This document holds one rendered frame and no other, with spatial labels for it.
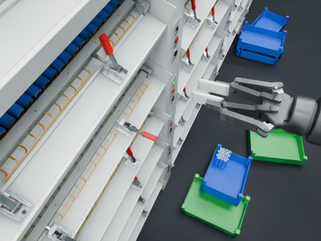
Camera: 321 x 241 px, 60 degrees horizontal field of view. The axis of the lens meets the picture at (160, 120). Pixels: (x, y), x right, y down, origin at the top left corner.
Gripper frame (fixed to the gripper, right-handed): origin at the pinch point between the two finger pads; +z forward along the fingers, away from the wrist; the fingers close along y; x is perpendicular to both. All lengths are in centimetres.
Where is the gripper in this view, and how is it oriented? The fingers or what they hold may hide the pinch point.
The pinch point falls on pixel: (209, 93)
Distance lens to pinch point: 62.0
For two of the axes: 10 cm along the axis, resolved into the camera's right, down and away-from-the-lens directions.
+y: -4.3, 7.6, -4.8
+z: -8.9, -2.7, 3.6
